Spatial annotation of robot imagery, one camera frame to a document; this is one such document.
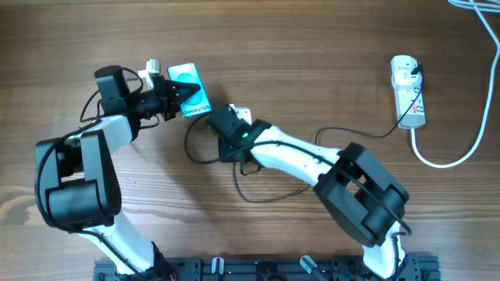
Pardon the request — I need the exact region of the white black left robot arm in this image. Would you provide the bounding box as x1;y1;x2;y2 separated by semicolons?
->
34;65;201;280

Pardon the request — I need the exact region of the white power strip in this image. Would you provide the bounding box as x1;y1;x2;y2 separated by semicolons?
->
391;55;426;130

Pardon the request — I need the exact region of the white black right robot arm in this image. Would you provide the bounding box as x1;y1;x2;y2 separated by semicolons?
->
203;105;412;280

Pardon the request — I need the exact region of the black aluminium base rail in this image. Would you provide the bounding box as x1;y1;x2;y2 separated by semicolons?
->
93;255;442;281

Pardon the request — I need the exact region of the blue screen smartphone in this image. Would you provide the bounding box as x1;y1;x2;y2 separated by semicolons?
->
166;62;213;119

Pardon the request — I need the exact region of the black charger cable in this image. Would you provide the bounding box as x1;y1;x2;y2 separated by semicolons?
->
232;86;424;205

